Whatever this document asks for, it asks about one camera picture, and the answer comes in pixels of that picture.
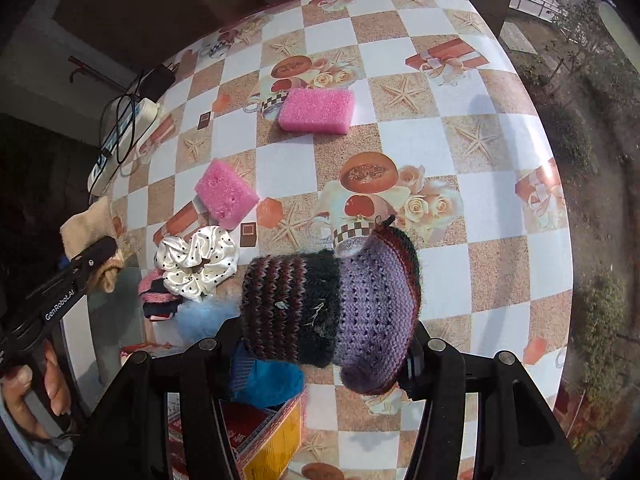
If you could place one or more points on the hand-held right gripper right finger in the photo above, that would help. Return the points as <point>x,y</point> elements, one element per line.
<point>435,360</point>

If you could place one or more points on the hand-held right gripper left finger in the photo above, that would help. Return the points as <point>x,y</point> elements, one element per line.
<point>221,341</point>

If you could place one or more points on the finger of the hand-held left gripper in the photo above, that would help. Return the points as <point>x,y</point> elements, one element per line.
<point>97,252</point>

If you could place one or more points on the light blue fluffy scrunchie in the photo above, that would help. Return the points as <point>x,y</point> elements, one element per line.
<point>200,320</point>

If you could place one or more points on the beige cloth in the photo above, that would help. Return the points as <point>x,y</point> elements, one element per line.
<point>87,222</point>

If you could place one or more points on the teal blue yarn ball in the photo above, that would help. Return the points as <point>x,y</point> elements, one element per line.
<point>272,382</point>

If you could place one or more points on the pink and black sock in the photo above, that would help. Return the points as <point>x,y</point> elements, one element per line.
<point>157,302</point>

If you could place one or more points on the white polka-dot satin scrunchie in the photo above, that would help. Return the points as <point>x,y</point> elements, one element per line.
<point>200,257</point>

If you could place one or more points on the small pink sponge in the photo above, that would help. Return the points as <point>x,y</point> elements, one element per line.
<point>225,192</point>

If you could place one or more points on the large pink sponge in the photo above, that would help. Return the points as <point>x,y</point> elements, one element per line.
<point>317,110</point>

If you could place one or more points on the person's left forearm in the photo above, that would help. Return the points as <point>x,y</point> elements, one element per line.
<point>17,435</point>

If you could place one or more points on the person's left hand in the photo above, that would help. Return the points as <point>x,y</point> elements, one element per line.
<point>55,385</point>

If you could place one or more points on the red yellow patterned box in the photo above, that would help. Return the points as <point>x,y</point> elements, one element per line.
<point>270,435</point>

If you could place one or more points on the cream power strip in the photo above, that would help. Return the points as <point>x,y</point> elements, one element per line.
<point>142,117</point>

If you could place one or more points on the black charger adapter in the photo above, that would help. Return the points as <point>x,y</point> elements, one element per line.
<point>159,82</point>

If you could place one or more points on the red hooked rod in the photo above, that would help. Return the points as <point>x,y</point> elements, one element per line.
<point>82,67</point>

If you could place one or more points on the checkered printed tablecloth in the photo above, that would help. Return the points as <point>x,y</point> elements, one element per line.
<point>400,125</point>

